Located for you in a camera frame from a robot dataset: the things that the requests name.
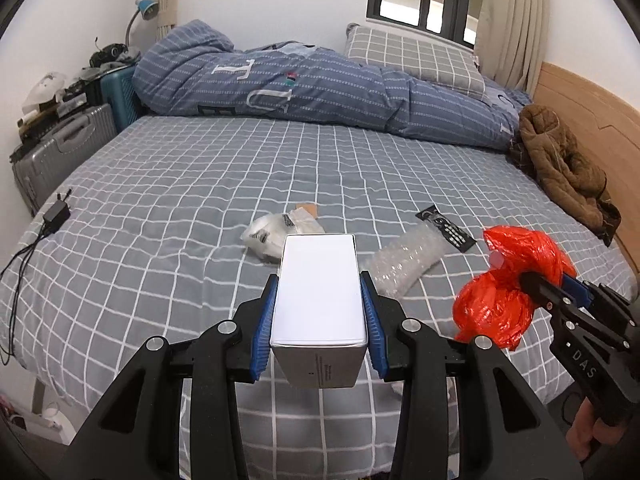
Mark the red plastic bag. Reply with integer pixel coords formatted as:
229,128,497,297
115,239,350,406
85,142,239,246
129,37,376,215
452,226,577,351

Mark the black wet wipe sachet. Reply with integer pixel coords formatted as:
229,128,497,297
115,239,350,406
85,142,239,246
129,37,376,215
416,205,476,254

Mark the clear bubble wrap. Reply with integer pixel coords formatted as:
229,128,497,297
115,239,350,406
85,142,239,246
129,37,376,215
361,222,450,300

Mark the small grey white box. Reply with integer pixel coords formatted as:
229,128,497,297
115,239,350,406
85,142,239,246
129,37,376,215
270,234,368,389

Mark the white drawstring pouch bag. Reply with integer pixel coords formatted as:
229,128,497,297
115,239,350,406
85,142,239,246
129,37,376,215
241,205,326,262

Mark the person right hand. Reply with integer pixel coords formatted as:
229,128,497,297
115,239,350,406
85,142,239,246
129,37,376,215
566,398,626,462

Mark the brown jacket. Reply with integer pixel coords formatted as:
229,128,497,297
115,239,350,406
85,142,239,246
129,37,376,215
509,104,622,246

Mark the wooden headboard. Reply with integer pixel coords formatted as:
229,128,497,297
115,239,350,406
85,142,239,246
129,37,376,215
534,62,640,269

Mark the grey checked bed sheet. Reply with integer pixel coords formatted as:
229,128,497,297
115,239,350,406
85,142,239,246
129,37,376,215
1,116,637,479

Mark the black power adapter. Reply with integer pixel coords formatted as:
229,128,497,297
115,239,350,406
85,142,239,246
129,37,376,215
42,188,72,236

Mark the grey checked pillow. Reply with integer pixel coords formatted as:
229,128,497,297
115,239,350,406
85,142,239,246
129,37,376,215
345,24,486,101

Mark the grey suitcase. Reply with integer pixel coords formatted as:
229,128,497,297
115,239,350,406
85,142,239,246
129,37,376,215
10,104,117,217

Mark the beige curtain right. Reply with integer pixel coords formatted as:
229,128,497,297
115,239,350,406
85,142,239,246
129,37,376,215
474,0,549,94

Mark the teal suitcase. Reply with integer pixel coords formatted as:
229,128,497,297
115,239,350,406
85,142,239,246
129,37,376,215
100,65,148,132

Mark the clutter pile on suitcase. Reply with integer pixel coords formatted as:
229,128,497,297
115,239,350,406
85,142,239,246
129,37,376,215
17,44,141,145

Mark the white mask on clutter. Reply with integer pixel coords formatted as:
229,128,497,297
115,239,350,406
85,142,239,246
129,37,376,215
22,72,66,114

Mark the blue striped duvet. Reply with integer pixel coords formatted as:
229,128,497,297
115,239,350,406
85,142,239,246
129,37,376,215
132,20,518,151

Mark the blue desk lamp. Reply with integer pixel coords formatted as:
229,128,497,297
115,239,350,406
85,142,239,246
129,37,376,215
125,0,160,47

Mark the black charger cable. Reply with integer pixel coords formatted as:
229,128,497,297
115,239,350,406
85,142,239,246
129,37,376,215
0,228,49,366

